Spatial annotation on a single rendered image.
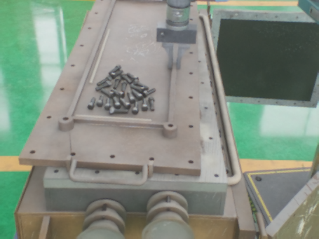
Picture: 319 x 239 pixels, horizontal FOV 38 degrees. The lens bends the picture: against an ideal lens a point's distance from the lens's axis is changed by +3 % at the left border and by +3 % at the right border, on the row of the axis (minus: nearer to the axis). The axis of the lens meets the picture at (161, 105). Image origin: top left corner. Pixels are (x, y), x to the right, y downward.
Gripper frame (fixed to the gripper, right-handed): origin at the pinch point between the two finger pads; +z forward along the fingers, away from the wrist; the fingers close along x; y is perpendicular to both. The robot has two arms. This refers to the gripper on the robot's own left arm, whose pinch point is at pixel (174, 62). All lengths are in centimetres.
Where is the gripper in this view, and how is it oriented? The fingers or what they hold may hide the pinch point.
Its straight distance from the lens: 156.7
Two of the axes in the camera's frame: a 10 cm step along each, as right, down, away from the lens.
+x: 10.0, 0.7, -0.2
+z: -0.4, 8.3, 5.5
